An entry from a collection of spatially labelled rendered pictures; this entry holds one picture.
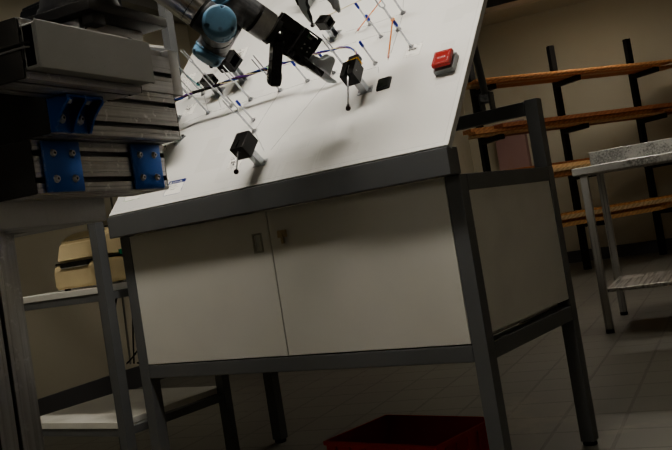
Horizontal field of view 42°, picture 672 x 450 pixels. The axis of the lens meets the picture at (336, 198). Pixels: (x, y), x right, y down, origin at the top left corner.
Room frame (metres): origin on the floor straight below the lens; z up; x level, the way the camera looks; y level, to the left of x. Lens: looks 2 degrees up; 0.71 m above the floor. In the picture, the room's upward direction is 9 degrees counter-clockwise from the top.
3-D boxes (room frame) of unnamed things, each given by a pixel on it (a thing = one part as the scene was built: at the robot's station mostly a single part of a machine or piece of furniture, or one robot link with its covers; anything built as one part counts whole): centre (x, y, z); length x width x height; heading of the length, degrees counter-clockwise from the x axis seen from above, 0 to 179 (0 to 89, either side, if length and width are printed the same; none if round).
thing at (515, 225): (2.64, 0.02, 0.60); 1.17 x 0.58 x 0.40; 55
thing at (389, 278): (2.23, -0.04, 0.60); 0.55 x 0.03 x 0.39; 55
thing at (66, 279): (2.96, 0.79, 0.76); 0.30 x 0.21 x 0.20; 149
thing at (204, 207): (2.37, 0.20, 0.83); 1.18 x 0.05 x 0.06; 55
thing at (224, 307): (2.55, 0.42, 0.60); 0.55 x 0.02 x 0.39; 55
